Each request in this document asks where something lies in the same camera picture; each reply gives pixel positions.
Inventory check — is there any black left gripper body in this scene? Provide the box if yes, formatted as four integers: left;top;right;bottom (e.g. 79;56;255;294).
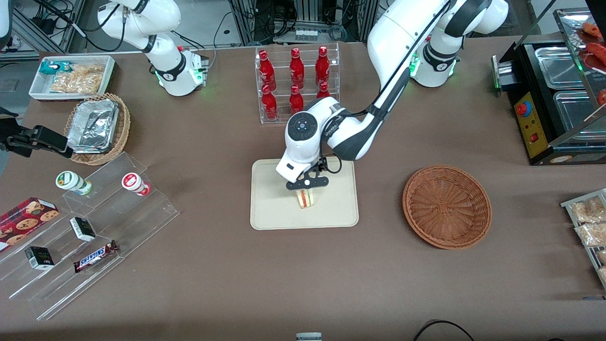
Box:
297;159;330;190

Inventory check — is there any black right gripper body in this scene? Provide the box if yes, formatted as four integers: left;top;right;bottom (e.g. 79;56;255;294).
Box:
0;108;35;153

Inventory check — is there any triangle sandwich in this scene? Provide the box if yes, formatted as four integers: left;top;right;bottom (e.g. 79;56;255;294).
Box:
296;188;317;209

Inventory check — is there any beige plastic tray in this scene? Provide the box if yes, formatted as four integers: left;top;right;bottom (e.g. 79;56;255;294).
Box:
250;156;359;231

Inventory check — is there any aluminium foil tray stack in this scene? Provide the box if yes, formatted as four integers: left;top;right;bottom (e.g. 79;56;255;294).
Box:
66;99;120;153

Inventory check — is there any light wicker basket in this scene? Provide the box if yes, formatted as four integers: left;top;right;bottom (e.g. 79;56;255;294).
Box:
64;93;131;166

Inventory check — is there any brown wicker basket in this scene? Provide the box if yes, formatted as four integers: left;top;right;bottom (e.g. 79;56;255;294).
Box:
402;164;492;250

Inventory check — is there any green lid yogurt cup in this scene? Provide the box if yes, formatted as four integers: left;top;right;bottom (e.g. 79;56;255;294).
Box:
55;170;93;196

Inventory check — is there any white rectangular bin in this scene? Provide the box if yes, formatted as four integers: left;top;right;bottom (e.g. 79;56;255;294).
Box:
28;55;116;101

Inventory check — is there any clear acrylic bottle rack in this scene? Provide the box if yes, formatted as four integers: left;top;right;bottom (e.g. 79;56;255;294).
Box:
255;43;340;125

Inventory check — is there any teal snack packet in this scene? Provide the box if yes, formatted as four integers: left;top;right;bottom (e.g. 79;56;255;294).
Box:
39;61;72;76

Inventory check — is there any red tartan cookie box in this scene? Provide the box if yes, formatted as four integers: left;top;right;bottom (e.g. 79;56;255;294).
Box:
0;197;60;252

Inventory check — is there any red lid yogurt cup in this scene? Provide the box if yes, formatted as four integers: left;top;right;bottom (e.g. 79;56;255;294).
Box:
121;172;152;197

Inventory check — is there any small black cosmetics box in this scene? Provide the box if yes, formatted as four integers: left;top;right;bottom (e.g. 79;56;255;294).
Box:
70;217;96;242
25;246;55;270

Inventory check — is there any clear acrylic stepped shelf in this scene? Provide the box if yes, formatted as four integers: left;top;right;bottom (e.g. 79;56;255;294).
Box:
0;152;180;321

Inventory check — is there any Snickers chocolate bar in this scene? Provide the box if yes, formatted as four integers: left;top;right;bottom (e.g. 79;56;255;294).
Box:
73;240;119;273

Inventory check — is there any black food warmer appliance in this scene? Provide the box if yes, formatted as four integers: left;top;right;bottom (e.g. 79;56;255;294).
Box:
492;7;606;166

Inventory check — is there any grey snack rack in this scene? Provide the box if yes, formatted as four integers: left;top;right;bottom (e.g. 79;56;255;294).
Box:
561;188;606;289

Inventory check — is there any steel food pan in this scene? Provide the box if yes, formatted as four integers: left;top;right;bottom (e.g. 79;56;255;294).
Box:
535;46;586;90
553;90;606;143

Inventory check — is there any red food item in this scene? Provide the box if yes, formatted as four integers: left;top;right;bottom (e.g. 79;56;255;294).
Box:
581;21;606;38
586;43;606;69

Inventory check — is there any aluminium frame structure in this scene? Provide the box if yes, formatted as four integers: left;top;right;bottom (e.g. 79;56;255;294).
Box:
9;0;88;54

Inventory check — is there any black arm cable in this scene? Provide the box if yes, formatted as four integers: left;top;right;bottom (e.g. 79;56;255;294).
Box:
322;0;455;175

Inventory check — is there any black looped cable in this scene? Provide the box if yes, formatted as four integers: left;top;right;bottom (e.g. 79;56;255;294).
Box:
412;320;476;341

